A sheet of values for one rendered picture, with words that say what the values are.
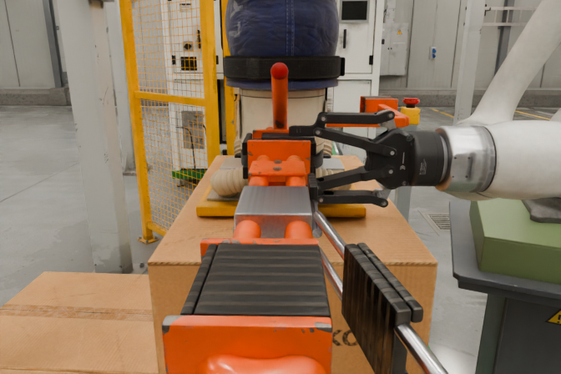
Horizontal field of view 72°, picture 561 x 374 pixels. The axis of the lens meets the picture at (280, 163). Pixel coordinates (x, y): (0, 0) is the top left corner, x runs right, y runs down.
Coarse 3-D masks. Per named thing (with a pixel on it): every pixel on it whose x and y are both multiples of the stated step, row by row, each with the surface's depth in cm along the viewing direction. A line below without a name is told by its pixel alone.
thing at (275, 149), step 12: (252, 132) 58; (264, 132) 58; (276, 132) 58; (288, 132) 57; (252, 144) 50; (264, 144) 50; (276, 144) 50; (288, 144) 50; (300, 144) 50; (312, 144) 51; (252, 156) 51; (276, 156) 51; (288, 156) 51; (300, 156) 51; (312, 156) 57; (312, 168) 52; (276, 180) 52
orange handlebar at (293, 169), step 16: (272, 128) 70; (256, 160) 49; (288, 160) 49; (256, 176) 42; (288, 176) 43; (304, 176) 44; (240, 224) 30; (256, 224) 31; (304, 224) 30; (208, 368) 17; (224, 368) 16; (240, 368) 16; (256, 368) 16; (272, 368) 16; (288, 368) 16; (304, 368) 16; (320, 368) 17
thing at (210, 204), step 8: (208, 192) 72; (200, 200) 68; (208, 200) 68; (216, 200) 68; (224, 200) 68; (232, 200) 68; (200, 208) 66; (208, 208) 66; (216, 208) 66; (224, 208) 66; (232, 208) 66
